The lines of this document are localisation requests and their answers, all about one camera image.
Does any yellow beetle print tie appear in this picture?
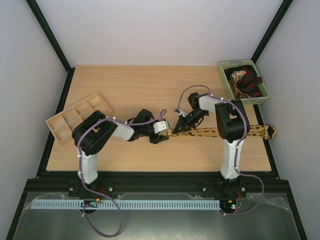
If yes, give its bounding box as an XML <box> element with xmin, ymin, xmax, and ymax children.
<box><xmin>163</xmin><ymin>124</ymin><xmax>278</xmax><ymax>140</ymax></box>

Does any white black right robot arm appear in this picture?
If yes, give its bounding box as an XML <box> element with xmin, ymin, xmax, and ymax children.
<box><xmin>173</xmin><ymin>92</ymin><xmax>250</xmax><ymax>196</ymax></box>

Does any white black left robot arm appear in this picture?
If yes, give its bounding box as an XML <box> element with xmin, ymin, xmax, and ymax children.
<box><xmin>71</xmin><ymin>109</ymin><xmax>170</xmax><ymax>185</ymax></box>

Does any floral patterned tie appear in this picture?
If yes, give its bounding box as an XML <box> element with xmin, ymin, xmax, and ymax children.
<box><xmin>230</xmin><ymin>70</ymin><xmax>247</xmax><ymax>85</ymax></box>

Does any wooden compartment tray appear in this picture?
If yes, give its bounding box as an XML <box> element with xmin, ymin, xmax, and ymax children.
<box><xmin>46</xmin><ymin>93</ymin><xmax>112</xmax><ymax>146</ymax></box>

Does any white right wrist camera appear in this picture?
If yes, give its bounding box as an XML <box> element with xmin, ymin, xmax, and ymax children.
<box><xmin>175</xmin><ymin>109</ymin><xmax>188</xmax><ymax>117</ymax></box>

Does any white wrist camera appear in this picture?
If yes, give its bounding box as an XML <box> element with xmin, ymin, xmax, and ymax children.
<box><xmin>153</xmin><ymin>120</ymin><xmax>170</xmax><ymax>134</ymax></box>
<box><xmin>175</xmin><ymin>109</ymin><xmax>188</xmax><ymax>117</ymax></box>

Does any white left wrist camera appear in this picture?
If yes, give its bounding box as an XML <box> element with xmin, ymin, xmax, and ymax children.
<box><xmin>153</xmin><ymin>120</ymin><xmax>170</xmax><ymax>134</ymax></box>

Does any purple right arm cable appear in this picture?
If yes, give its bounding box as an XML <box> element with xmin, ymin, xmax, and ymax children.
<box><xmin>174</xmin><ymin>84</ymin><xmax>266</xmax><ymax>217</ymax></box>

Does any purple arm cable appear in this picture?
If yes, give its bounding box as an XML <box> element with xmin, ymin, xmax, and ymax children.
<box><xmin>76</xmin><ymin>108</ymin><xmax>168</xmax><ymax>237</ymax></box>
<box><xmin>174</xmin><ymin>84</ymin><xmax>266</xmax><ymax>217</ymax></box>

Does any black aluminium frame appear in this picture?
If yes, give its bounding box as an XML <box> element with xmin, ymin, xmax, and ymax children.
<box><xmin>6</xmin><ymin>0</ymin><xmax>307</xmax><ymax>240</ymax></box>

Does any light blue slotted cable duct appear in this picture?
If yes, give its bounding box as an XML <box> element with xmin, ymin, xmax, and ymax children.
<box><xmin>30</xmin><ymin>199</ymin><xmax>221</xmax><ymax>211</ymax></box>

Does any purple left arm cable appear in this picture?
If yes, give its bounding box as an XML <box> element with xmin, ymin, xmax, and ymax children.
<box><xmin>76</xmin><ymin>108</ymin><xmax>168</xmax><ymax>237</ymax></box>

